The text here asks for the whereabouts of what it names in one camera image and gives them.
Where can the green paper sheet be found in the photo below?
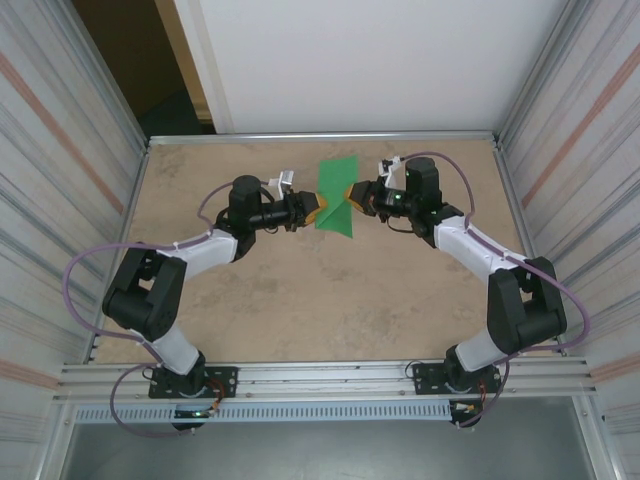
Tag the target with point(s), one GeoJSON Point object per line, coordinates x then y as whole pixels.
{"type": "Point", "coordinates": [337, 175]}

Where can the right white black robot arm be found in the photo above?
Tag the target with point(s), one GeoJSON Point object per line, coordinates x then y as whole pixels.
{"type": "Point", "coordinates": [525, 310]}

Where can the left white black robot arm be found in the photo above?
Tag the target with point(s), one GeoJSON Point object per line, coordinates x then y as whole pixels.
{"type": "Point", "coordinates": [145, 300]}

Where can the tan wooden door edge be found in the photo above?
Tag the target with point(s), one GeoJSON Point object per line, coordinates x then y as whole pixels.
{"type": "Point", "coordinates": [181, 50]}

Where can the small circuit board with LED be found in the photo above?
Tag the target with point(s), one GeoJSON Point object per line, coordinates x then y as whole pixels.
{"type": "Point", "coordinates": [192, 414]}

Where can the grey metal lower panel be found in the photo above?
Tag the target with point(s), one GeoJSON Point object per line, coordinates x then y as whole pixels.
{"type": "Point", "coordinates": [325, 452]}

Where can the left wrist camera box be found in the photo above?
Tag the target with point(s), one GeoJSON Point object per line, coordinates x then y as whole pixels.
{"type": "Point", "coordinates": [286, 179]}

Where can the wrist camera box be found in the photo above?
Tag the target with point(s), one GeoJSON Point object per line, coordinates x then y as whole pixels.
{"type": "Point", "coordinates": [286, 179]}
{"type": "Point", "coordinates": [392, 167]}

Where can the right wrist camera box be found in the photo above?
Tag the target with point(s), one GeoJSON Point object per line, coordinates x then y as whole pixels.
{"type": "Point", "coordinates": [392, 167]}

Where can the aluminium table edge rail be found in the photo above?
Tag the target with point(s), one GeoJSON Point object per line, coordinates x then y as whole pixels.
{"type": "Point", "coordinates": [325, 137]}

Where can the aluminium table side rail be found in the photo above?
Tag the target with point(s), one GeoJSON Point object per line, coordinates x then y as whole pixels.
{"type": "Point", "coordinates": [510, 190]}
{"type": "Point", "coordinates": [136, 187]}

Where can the white door frame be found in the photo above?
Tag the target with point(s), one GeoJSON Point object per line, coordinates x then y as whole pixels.
{"type": "Point", "coordinates": [206, 65]}

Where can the aluminium frame post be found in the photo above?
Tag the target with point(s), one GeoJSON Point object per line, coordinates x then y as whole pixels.
{"type": "Point", "coordinates": [532, 75]}

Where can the long aluminium mounting rail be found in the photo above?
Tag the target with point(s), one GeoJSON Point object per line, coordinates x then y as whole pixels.
{"type": "Point", "coordinates": [325, 380]}

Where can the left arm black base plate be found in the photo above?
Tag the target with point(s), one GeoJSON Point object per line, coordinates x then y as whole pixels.
{"type": "Point", "coordinates": [225, 377]}

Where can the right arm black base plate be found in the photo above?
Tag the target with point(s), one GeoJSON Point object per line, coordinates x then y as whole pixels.
{"type": "Point", "coordinates": [425, 375]}

